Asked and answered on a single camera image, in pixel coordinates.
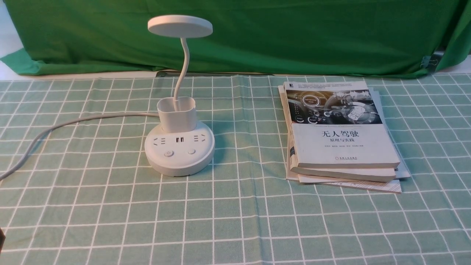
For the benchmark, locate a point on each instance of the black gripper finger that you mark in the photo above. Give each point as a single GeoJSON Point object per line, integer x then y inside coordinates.
{"type": "Point", "coordinates": [2, 239]}

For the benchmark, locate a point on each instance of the white desk lamp with sockets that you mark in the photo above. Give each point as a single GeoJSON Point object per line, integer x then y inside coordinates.
{"type": "Point", "coordinates": [180, 145]}

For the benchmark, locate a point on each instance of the green checkered tablecloth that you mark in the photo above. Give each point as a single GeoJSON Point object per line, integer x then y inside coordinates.
{"type": "Point", "coordinates": [88, 196]}

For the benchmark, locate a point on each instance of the top book with car cover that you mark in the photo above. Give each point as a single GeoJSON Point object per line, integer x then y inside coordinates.
{"type": "Point", "coordinates": [331, 125]}

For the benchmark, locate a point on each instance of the bottom thin book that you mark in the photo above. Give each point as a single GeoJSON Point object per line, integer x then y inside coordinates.
{"type": "Point", "coordinates": [390, 187]}

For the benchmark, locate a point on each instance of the green backdrop cloth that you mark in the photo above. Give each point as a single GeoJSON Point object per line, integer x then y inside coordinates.
{"type": "Point", "coordinates": [383, 38]}

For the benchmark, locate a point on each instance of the metal binder clip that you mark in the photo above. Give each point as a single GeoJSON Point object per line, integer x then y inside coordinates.
{"type": "Point", "coordinates": [431, 62]}

